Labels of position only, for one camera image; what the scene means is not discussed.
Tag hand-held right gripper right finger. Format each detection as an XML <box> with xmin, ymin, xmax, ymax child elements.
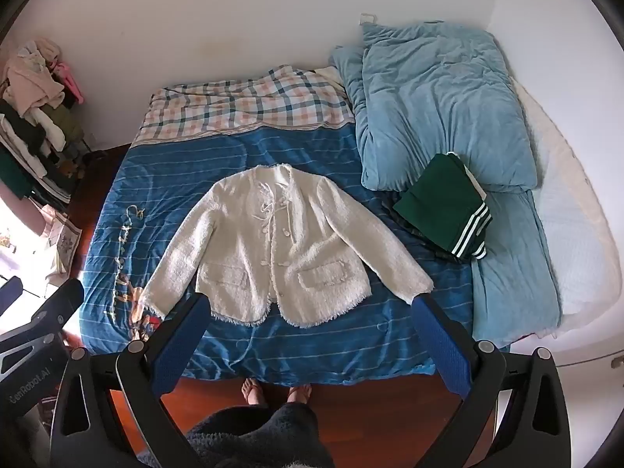
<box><xmin>411</xmin><ymin>292</ymin><xmax>571</xmax><ymax>468</ymax></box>

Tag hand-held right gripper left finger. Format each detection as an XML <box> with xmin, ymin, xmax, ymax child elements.
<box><xmin>49</xmin><ymin>292</ymin><xmax>213</xmax><ymax>468</ymax></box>

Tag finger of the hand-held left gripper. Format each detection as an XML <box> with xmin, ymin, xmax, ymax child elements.
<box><xmin>0</xmin><ymin>278</ymin><xmax>85</xmax><ymax>359</ymax></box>

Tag white fluffy towel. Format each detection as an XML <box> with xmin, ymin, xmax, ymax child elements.
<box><xmin>131</xmin><ymin>163</ymin><xmax>434</xmax><ymax>330</ymax></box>

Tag pile of clothes on rack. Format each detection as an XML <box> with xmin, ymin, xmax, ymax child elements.
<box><xmin>0</xmin><ymin>40</ymin><xmax>96</xmax><ymax>206</ymax></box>

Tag beige printed tote bag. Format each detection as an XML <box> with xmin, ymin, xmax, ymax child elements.
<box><xmin>41</xmin><ymin>205</ymin><xmax>81</xmax><ymax>278</ymax></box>

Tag person's left foot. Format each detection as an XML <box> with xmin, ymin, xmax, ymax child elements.
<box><xmin>241</xmin><ymin>377</ymin><xmax>266</xmax><ymax>406</ymax></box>

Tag dark plaid folded garment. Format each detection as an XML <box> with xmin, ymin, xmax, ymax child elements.
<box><xmin>397</xmin><ymin>214</ymin><xmax>464</xmax><ymax>265</ymax></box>

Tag person's dark fuzzy clothing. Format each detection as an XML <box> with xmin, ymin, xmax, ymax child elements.
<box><xmin>184</xmin><ymin>392</ymin><xmax>337</xmax><ymax>468</ymax></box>

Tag green folded garment white stripes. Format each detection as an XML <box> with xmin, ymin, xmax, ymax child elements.
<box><xmin>392</xmin><ymin>152</ymin><xmax>493</xmax><ymax>260</ymax></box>

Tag blue striped bed cover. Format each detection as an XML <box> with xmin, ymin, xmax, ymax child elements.
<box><xmin>78</xmin><ymin>122</ymin><xmax>510</xmax><ymax>391</ymax></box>

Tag white mattress pad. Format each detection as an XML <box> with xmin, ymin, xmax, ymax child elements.
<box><xmin>507</xmin><ymin>78</ymin><xmax>622</xmax><ymax>339</ymax></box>

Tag light blue duvet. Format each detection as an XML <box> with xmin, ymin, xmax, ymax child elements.
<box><xmin>329</xmin><ymin>20</ymin><xmax>561</xmax><ymax>344</ymax></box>

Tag plaid blanket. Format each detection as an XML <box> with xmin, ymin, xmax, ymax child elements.
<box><xmin>131</xmin><ymin>64</ymin><xmax>356</xmax><ymax>148</ymax></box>

